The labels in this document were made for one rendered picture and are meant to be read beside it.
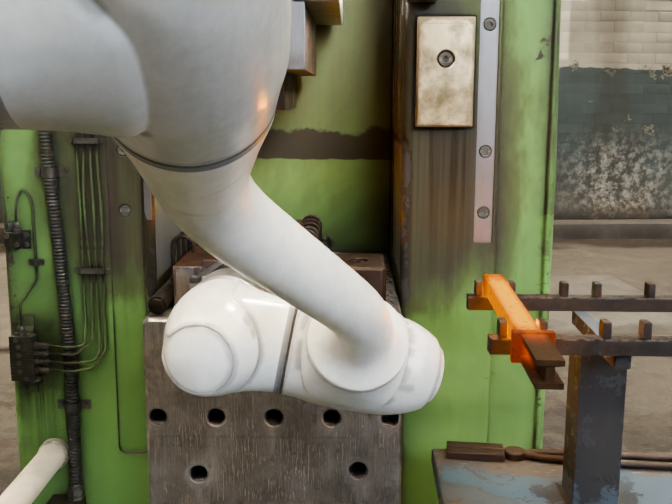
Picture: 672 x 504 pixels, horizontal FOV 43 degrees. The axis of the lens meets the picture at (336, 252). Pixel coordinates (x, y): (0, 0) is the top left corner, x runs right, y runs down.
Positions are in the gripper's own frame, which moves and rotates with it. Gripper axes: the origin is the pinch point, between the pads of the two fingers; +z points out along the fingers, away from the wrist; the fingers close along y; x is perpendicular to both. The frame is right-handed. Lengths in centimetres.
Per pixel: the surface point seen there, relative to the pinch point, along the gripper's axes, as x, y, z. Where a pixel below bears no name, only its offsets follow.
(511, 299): -1.2, 34.8, -14.0
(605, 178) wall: -72, 234, 619
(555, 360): 0, 34, -41
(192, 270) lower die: -2.5, -9.4, 5.1
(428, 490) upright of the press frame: -45, 28, 17
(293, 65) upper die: 27.7, 6.0, 6.4
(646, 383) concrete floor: -110, 144, 235
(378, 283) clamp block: -4.3, 18.5, 5.1
